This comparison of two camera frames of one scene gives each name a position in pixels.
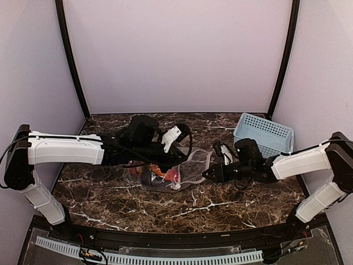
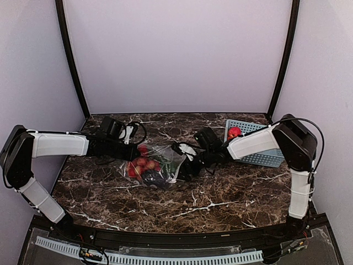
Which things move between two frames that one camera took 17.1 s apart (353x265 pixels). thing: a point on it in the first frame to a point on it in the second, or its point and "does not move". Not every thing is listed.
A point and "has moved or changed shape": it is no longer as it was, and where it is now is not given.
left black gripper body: [173, 156] to [112, 149]
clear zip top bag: [190, 169] has moved or changed shape
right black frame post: [295, 14] does not move
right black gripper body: [244, 171] to [195, 170]
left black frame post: [66, 41] does not move
